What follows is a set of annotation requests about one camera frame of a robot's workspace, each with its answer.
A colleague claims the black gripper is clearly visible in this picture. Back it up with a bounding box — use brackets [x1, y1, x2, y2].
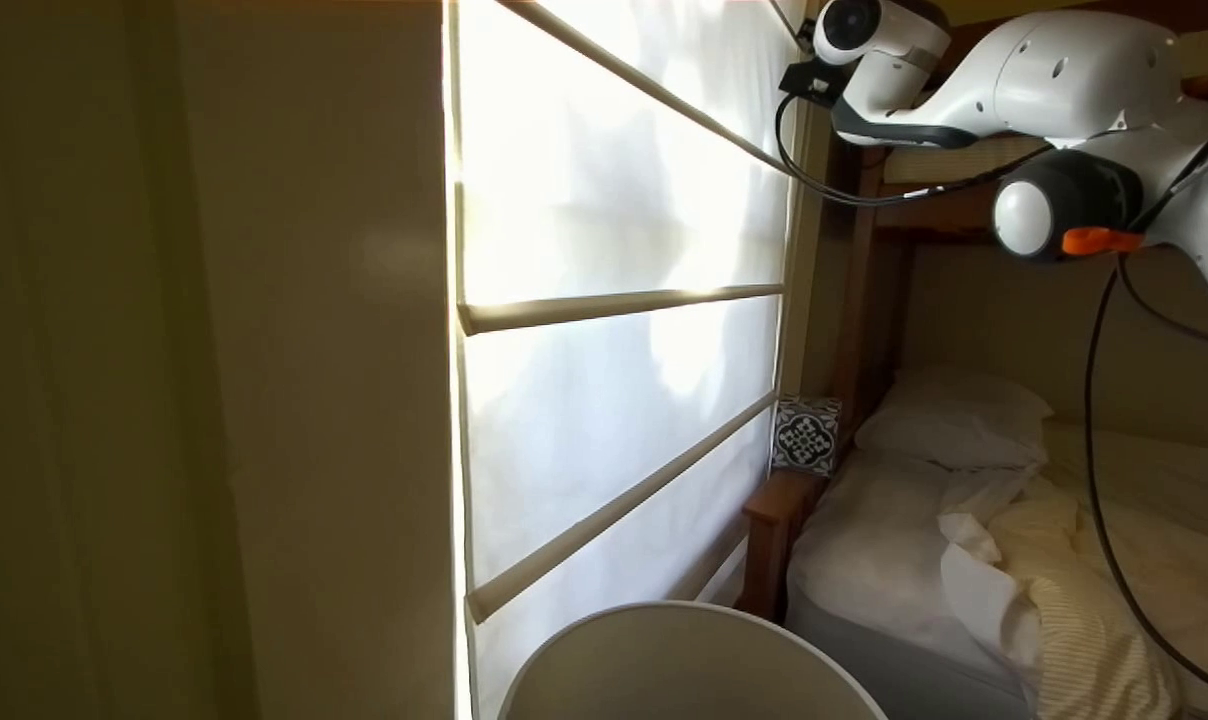
[776, 57, 850, 105]

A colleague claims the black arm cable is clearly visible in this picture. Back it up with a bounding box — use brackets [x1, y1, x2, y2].
[769, 85, 1208, 712]

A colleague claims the white fabric window blind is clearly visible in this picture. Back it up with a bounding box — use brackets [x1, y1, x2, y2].
[451, 0, 803, 720]

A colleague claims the cream crumpled blanket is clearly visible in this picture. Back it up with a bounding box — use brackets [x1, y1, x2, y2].
[782, 446, 1208, 720]

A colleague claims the white pillow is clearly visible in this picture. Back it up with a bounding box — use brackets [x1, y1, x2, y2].
[850, 364, 1056, 471]

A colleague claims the patterned tissue box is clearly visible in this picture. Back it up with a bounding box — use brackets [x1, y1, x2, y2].
[769, 392, 850, 480]

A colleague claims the white lamp shade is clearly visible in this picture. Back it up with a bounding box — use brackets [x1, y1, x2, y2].
[491, 598, 893, 720]

